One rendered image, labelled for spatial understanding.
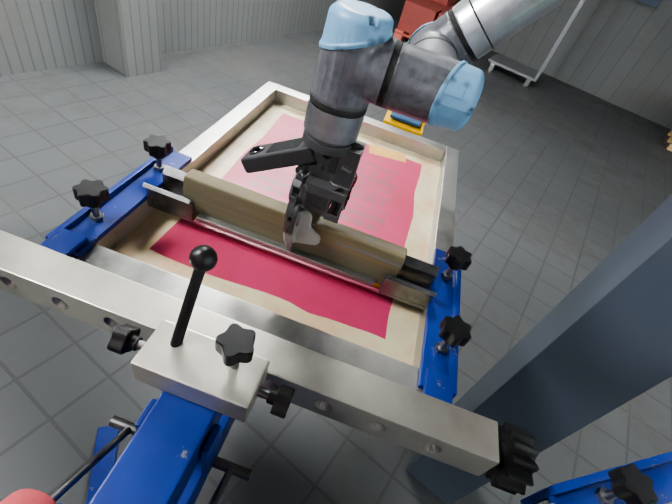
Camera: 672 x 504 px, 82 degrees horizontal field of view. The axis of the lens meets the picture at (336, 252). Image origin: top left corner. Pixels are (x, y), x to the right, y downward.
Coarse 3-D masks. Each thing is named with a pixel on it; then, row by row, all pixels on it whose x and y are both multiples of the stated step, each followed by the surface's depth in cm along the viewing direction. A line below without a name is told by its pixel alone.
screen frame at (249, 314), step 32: (256, 96) 104; (288, 96) 110; (224, 128) 89; (384, 128) 109; (192, 160) 77; (448, 160) 105; (448, 192) 93; (128, 224) 64; (448, 224) 83; (96, 256) 56; (160, 288) 55; (256, 320) 55; (288, 320) 56; (320, 352) 54; (352, 352) 55; (416, 352) 61; (416, 384) 54
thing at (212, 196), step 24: (192, 192) 64; (216, 192) 63; (240, 192) 63; (216, 216) 66; (240, 216) 65; (264, 216) 63; (312, 216) 63; (336, 240) 63; (360, 240) 62; (384, 240) 63; (360, 264) 65; (384, 264) 63
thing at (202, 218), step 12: (204, 216) 66; (216, 228) 66; (228, 228) 66; (240, 228) 66; (252, 240) 66; (264, 240) 66; (288, 252) 65; (300, 252) 66; (312, 264) 66; (324, 264) 65; (336, 264) 66; (348, 276) 65; (360, 276) 65
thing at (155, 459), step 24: (168, 408) 39; (192, 408) 40; (144, 432) 37; (168, 432) 38; (192, 432) 38; (120, 456) 35; (144, 456) 36; (168, 456) 36; (192, 456) 37; (120, 480) 34; (144, 480) 35; (168, 480) 35
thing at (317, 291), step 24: (408, 168) 103; (408, 192) 95; (408, 216) 88; (288, 264) 69; (288, 288) 65; (312, 288) 66; (336, 288) 67; (360, 288) 69; (312, 312) 63; (336, 312) 64; (360, 312) 65; (384, 312) 66; (384, 336) 63
